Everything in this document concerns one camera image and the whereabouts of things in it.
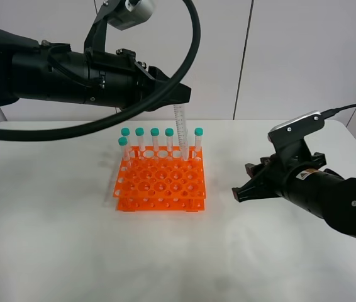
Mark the front left racked test tube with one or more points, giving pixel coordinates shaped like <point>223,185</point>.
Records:
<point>125,151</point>

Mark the green capped clear test tube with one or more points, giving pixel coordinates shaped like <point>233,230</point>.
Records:
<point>180,121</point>

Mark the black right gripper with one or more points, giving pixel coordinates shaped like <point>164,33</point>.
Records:
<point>272,177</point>

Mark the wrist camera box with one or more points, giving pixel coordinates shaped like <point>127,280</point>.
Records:
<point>295,130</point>
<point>120,14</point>

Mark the row tube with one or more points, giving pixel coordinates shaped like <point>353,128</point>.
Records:
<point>198,132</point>
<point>140,138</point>
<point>169,133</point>
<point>125,132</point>
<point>155,139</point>

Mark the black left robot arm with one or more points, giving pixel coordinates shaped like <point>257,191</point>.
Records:
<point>53,72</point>

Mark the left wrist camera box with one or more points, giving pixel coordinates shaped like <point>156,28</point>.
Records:
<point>120,14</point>

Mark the orange test tube rack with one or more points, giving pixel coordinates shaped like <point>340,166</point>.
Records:
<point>161,181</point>

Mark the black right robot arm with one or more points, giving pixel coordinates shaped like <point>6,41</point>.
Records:
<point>328,196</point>

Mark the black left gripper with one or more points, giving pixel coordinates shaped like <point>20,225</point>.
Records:
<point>121,81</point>

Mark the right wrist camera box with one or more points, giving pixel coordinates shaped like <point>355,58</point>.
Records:
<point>295,130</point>

